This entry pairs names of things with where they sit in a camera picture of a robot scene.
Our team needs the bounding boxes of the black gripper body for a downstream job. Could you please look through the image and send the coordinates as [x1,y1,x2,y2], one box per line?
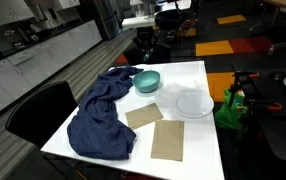
[135,27,161,42]

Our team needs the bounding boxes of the green Expo marker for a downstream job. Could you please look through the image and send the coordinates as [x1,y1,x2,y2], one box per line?
[142,48,151,63]

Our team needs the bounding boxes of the teal bowl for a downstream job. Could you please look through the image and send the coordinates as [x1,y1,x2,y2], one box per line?
[131,70,162,94]

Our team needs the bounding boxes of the stainless steel fridge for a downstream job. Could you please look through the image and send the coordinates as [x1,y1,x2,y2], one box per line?
[92,0,121,41]

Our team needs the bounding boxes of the white background table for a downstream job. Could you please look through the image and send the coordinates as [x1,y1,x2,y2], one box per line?
[154,0,193,13]

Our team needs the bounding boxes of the small brown paper sheet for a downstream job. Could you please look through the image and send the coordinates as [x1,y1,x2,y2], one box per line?
[124,102,165,131]

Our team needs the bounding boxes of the clear plastic lid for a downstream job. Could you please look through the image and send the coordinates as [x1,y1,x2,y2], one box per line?
[175,89,215,120]

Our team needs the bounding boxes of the small white upper cabinet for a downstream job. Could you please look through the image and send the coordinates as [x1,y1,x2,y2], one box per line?
[52,0,81,11]

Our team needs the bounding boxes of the dark blue cloth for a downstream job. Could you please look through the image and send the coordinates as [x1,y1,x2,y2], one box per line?
[66,65,145,161]

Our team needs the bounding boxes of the long brown paper sheet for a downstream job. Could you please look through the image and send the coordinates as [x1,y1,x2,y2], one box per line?
[150,119,185,162]

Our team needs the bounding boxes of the countertop coffee machine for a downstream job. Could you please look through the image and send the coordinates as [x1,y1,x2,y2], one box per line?
[28,3,53,33]

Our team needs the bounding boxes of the green plastic bag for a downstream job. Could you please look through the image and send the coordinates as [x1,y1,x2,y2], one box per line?
[214,88,248,131]

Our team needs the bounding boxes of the white lower kitchen cabinets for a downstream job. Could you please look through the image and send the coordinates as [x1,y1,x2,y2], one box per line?
[0,19,103,123]

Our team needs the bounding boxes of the black stand with orange clamps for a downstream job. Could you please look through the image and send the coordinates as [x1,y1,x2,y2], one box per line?
[228,70,283,136]

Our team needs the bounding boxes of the black padded chair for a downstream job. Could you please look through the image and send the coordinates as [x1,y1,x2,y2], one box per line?
[4,80,79,149]

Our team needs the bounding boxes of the grey office chair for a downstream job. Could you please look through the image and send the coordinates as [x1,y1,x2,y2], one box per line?
[267,39,286,58]

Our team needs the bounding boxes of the black kitchen countertop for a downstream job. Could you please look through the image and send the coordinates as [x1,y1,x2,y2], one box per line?
[0,18,95,68]

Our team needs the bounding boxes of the wooden background table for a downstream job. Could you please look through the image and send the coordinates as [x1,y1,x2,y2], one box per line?
[262,0,286,10]

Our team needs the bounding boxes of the large white upper cabinet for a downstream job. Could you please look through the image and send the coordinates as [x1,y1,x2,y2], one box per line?
[0,0,35,31]

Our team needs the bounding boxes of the black side desk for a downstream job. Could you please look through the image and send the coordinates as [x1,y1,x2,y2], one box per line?
[258,114,286,164]

